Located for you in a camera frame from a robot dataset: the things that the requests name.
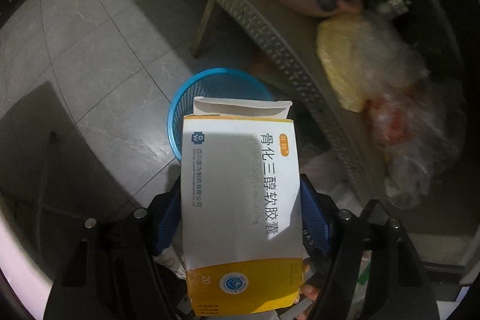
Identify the blue mesh wastebasket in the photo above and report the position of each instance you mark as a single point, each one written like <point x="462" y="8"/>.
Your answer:
<point x="210" y="87"/>

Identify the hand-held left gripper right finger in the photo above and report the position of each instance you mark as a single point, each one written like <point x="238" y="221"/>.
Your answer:
<point x="315" y="215"/>

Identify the white and yellow medicine box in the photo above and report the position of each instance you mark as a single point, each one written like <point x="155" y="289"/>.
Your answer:
<point x="240" y="192"/>

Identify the wooden leg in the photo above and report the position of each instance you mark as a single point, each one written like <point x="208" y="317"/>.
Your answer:
<point x="202" y="27"/>

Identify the yellow bag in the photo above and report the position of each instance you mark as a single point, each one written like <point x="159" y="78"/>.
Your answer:
<point x="341" y="69"/>

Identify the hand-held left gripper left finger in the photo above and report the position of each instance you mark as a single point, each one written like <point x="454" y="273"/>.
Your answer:
<point x="168" y="218"/>

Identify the person's foot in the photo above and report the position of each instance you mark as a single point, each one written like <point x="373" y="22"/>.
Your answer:
<point x="313" y="290"/>

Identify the clear bag with red contents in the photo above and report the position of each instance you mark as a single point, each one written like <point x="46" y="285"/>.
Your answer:
<point x="412" y="140"/>

